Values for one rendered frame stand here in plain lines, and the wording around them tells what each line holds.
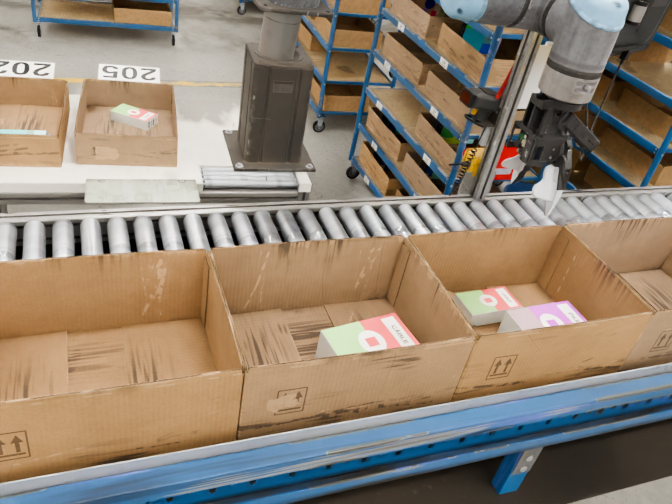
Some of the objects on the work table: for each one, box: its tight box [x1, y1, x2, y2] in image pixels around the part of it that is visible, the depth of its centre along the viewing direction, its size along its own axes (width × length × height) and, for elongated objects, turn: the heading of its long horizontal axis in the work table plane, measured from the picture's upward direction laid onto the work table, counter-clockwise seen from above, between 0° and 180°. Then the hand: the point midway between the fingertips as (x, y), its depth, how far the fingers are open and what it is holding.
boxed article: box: [110, 104, 158, 131], centre depth 205 cm, size 7×13×4 cm, turn 59°
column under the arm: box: [223, 42, 316, 172], centre depth 197 cm, size 26×26×33 cm
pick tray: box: [0, 76, 70, 168], centre depth 185 cm, size 28×38×10 cm
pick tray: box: [74, 79, 178, 167], centre depth 197 cm, size 28×38×10 cm
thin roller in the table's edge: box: [204, 180, 297, 187], centre depth 190 cm, size 2×28×2 cm, turn 93°
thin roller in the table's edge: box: [202, 172, 293, 178], centre depth 194 cm, size 2×28×2 cm, turn 93°
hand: (533, 195), depth 119 cm, fingers open, 10 cm apart
